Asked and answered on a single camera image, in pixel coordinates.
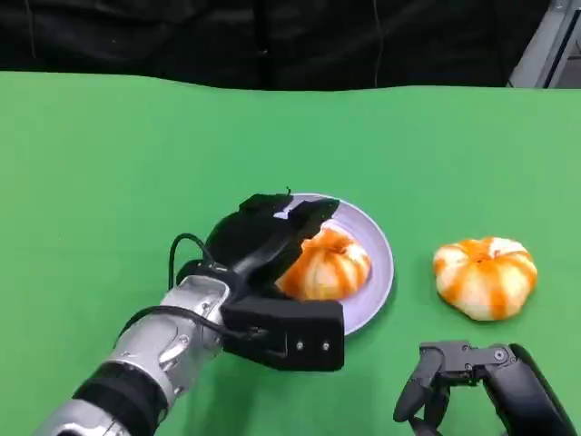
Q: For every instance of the black curtain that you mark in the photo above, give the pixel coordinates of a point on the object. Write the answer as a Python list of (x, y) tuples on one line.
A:
[(227, 36)]

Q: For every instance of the orange white toy bread roll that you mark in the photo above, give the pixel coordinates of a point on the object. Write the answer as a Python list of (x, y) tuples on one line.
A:
[(331, 268), (485, 277)]

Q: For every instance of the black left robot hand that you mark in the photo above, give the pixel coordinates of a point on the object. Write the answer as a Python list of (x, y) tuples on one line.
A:
[(254, 240)]

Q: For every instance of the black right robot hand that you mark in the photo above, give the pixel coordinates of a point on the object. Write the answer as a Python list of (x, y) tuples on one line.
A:
[(513, 390)]

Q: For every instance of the grey metal frame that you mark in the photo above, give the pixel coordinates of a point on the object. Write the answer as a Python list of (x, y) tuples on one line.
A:
[(544, 50)]

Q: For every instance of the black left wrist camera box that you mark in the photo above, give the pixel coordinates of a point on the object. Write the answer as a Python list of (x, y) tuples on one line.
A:
[(295, 327)]

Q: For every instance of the lilac plate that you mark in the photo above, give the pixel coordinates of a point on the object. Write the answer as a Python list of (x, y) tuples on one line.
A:
[(372, 254)]

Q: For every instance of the green table cloth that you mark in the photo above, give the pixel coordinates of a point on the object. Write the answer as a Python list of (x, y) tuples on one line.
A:
[(136, 159)]

